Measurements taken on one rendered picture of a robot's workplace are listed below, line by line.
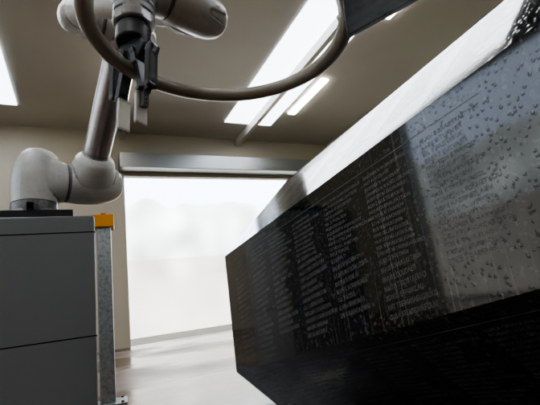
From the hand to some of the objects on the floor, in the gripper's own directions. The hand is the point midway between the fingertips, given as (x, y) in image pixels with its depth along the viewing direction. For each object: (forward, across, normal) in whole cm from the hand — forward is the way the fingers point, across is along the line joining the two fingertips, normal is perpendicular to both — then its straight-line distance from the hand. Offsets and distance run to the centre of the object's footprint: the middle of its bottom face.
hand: (132, 113), depth 81 cm
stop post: (+91, -140, +108) cm, 200 cm away
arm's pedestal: (+89, -80, +31) cm, 124 cm away
